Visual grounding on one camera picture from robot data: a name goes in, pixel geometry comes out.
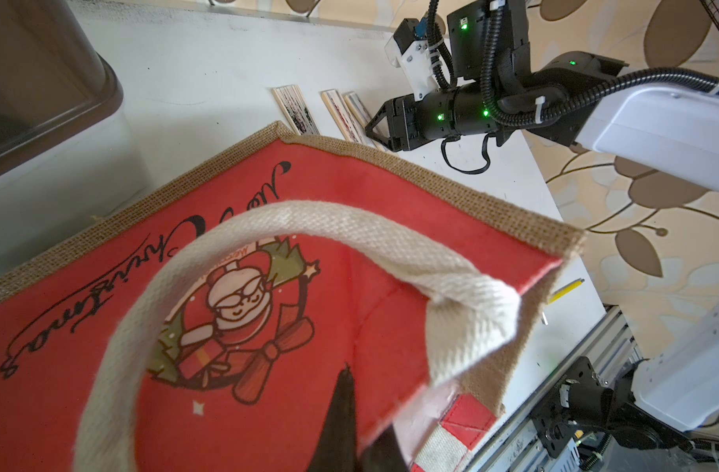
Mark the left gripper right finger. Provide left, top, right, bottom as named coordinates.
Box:
left=359, top=426, right=408, bottom=472

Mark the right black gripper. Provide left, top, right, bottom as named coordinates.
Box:
left=365, top=1, right=531, bottom=151

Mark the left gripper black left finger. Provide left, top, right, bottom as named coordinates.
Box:
left=306, top=365, right=357, bottom=472

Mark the brown toolbox with white handle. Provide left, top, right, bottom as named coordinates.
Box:
left=0, top=1, right=124, bottom=176

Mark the yellow hex key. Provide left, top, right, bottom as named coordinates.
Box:
left=546, top=278, right=586, bottom=305

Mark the folding fan black print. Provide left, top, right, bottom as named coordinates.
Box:
left=271, top=85, right=320, bottom=136

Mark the folding fan plain wood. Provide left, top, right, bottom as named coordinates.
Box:
left=320, top=90, right=365, bottom=145

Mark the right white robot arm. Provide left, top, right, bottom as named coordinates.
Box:
left=365, top=1, right=719, bottom=459

